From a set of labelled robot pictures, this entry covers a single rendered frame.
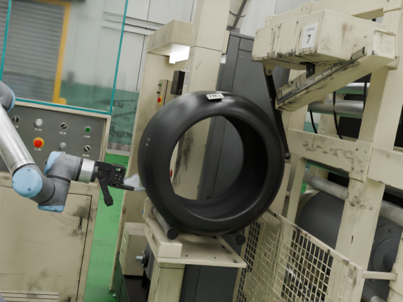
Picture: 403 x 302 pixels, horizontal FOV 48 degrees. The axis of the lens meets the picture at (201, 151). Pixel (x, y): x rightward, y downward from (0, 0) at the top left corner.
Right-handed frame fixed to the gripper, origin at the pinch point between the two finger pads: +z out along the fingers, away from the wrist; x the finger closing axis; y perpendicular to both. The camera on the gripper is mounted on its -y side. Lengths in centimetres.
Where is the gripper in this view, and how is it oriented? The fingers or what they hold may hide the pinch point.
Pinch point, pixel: (141, 190)
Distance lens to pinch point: 181.2
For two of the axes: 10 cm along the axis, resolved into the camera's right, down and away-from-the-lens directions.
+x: -2.6, -1.5, 9.5
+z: 9.2, 2.6, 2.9
